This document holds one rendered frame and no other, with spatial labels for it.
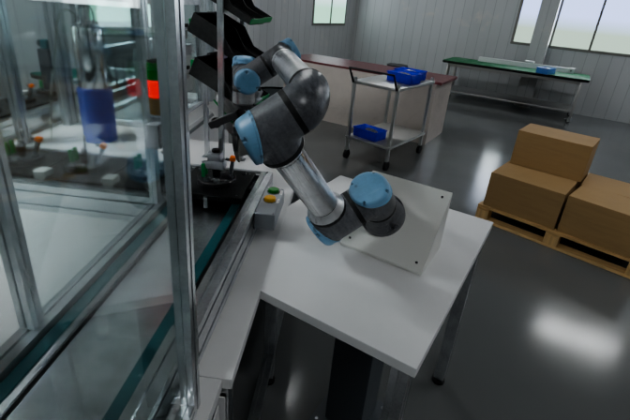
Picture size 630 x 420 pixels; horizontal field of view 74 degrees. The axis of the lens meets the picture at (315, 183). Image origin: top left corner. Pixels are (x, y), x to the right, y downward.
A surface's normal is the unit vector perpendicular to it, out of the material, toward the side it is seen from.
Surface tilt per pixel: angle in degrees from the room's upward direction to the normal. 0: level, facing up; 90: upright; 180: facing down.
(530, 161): 90
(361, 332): 0
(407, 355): 0
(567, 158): 90
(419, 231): 45
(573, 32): 90
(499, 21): 90
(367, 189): 40
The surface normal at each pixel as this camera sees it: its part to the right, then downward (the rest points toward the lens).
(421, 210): -0.32, -0.43
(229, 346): 0.08, -0.91
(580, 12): -0.53, 0.30
